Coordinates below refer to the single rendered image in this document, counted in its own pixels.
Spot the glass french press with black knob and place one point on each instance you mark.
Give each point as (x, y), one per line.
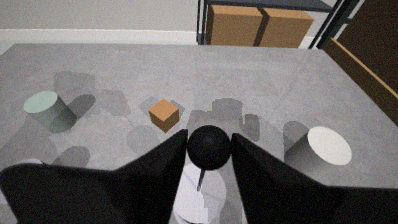
(201, 193)

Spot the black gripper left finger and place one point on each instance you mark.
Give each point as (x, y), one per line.
(139, 192)

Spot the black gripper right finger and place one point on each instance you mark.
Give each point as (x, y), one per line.
(272, 192)

